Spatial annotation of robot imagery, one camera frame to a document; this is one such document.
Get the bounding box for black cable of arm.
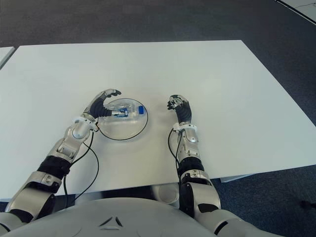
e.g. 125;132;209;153
168;128;183;185
63;127;100;199

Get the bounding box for white plate black rim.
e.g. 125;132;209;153
98;98;149;142

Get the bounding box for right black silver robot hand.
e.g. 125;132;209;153
165;94;193;124

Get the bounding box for white furniture edge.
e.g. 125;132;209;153
273;0;316;25

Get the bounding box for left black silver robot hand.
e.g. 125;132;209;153
82;87;129;122

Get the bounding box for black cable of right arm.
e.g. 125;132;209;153
168;128;183;185

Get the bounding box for grey robot torso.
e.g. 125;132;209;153
0;197;216;237

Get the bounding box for clear water bottle blue cap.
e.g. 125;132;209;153
103;100;146;122

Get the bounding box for white neighbouring table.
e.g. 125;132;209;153
0;46;15;70

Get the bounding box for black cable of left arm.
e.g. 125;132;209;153
63;127;100;199

